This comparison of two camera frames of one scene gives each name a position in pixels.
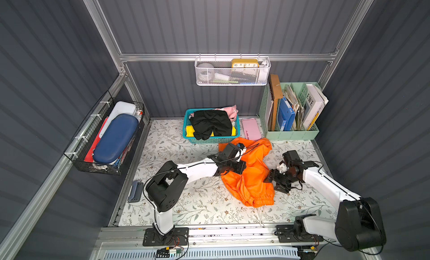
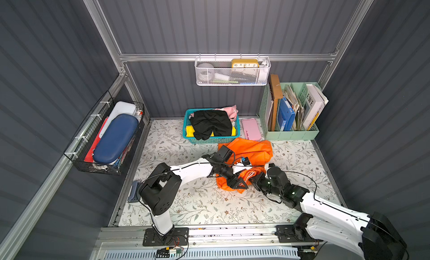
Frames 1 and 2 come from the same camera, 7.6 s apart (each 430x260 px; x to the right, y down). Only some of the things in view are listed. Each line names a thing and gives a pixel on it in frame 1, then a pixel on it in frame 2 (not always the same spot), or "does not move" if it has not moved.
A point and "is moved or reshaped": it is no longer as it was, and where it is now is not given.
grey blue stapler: x=136 y=191 does not move
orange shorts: x=250 y=186 is moved or reshaped
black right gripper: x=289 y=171 -> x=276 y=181
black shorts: x=204 y=121 does not move
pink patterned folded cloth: x=232 y=111 does not move
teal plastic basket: x=205 y=125 does not move
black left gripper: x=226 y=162 -> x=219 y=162
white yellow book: x=316 y=102 does not move
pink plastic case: x=251 y=129 does not move
